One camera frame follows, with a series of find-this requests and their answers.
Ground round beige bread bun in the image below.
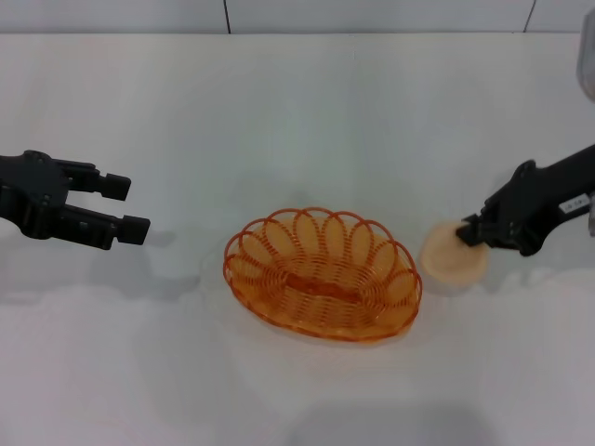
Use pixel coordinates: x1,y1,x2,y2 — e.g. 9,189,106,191
419,221,490,286

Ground white tablecloth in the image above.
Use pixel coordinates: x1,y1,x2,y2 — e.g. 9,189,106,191
0,32,595,446

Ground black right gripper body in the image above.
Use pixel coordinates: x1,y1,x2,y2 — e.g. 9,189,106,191
483,144,595,257

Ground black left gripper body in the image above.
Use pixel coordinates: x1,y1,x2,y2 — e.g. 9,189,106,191
0,150,72,241

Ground orange woven plastic basket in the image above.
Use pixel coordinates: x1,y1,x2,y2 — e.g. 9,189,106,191
223,207,423,348

